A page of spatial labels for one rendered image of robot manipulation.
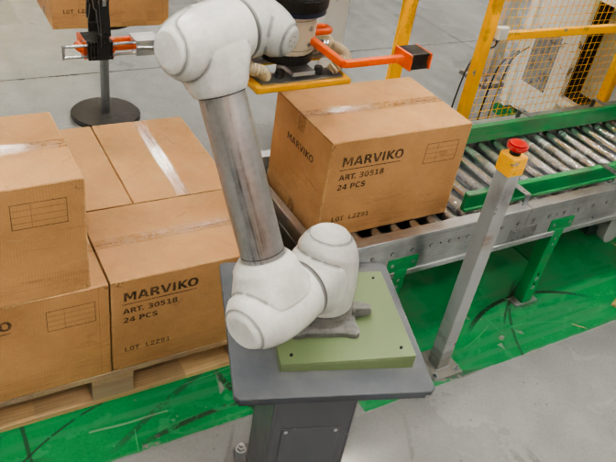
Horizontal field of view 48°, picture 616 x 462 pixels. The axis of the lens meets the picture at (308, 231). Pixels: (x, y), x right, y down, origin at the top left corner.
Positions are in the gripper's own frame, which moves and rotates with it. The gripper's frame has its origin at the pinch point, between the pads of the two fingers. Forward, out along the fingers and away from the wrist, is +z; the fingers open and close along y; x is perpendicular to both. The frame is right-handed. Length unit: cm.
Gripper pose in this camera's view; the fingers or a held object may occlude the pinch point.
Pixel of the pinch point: (98, 43)
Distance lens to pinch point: 202.0
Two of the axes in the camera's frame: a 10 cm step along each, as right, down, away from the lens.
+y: -4.8, -5.7, 6.6
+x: -8.6, 1.9, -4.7
